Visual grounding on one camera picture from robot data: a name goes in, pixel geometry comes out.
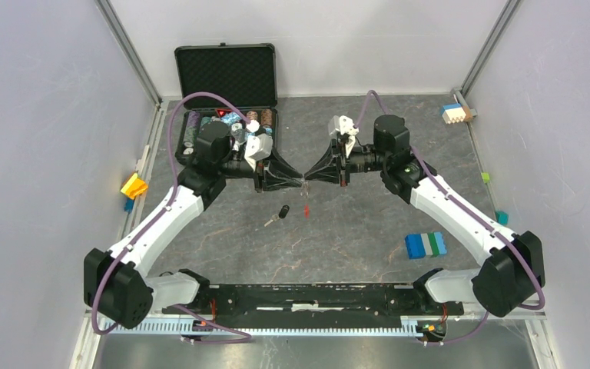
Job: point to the blue green white brick block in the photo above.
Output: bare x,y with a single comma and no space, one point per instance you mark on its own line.
426,245

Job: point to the black poker chip case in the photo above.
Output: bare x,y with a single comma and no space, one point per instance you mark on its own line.
245,75

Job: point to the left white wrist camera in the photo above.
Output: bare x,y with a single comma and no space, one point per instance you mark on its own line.
257,146

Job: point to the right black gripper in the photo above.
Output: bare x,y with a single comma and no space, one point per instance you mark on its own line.
332,165

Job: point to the yellow orange toy block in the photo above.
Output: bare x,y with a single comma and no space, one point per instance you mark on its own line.
134,186

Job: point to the white slotted cable duct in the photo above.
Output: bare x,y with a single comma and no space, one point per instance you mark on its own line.
188,326

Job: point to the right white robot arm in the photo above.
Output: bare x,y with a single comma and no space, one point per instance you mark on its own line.
510,271

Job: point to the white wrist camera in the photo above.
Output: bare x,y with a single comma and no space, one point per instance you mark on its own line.
342,125
257,146

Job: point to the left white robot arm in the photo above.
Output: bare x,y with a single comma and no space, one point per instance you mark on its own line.
116,282

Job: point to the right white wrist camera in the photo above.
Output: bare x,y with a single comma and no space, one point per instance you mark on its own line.
342,125

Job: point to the black-headed silver key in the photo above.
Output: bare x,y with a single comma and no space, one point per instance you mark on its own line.
281,214

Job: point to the small teal cube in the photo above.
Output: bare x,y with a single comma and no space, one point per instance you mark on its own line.
502,217

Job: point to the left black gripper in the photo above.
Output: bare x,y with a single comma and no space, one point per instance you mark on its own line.
263,181

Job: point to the white blue brown brick block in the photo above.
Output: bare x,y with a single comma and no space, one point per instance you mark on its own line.
457,113

